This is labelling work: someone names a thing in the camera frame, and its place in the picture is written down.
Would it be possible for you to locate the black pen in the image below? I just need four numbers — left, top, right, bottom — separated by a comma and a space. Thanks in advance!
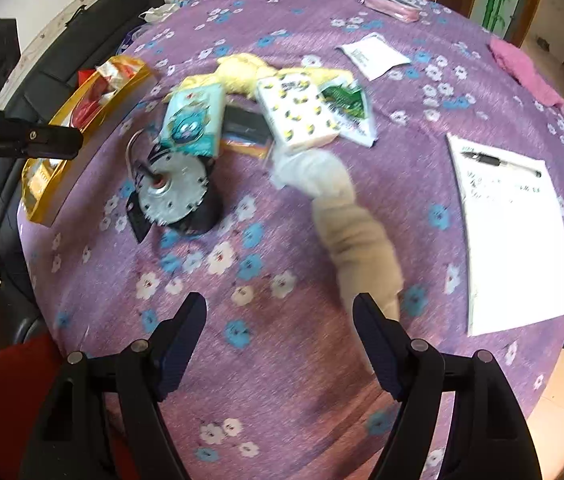
462, 152, 542, 178

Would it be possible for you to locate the beige sock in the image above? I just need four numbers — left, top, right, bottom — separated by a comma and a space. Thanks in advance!
272, 148, 404, 321

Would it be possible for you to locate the pink cloth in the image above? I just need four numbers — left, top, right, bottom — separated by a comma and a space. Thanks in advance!
488, 36, 564, 114

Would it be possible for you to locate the teal tissue pack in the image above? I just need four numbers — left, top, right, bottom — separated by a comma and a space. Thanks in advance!
158, 84, 226, 158

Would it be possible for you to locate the pink pencil case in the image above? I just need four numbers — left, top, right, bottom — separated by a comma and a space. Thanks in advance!
361, 0, 421, 23

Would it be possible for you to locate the yellow towel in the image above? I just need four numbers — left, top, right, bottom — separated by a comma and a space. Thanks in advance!
177, 53, 355, 99

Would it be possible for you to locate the white lemon-print tissue pack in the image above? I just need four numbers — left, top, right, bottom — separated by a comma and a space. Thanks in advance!
255, 74, 340, 154

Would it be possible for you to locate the white paper sheet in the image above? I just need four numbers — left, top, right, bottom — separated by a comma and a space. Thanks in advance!
447, 134, 564, 337

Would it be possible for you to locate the red velvet pouch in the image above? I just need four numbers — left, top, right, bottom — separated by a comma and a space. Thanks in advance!
70, 76, 110, 130

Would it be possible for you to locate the person in red sweater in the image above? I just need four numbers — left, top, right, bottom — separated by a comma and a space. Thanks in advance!
0, 335, 139, 479

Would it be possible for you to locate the yellow shallow box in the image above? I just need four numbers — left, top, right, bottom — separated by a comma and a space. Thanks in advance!
22, 55, 156, 226

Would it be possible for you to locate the purple floral tablecloth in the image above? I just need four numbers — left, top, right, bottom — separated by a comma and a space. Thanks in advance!
20, 0, 564, 479

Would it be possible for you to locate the round metal disc gadget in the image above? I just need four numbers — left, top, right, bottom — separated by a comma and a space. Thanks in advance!
125, 130, 224, 243

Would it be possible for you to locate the black sofa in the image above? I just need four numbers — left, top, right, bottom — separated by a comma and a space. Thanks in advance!
0, 0, 164, 350

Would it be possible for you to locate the green white packet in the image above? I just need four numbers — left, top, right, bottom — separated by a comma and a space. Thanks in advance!
320, 77, 378, 148

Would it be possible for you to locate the white sachet packet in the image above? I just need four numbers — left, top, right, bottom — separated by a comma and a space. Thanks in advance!
337, 32, 411, 81

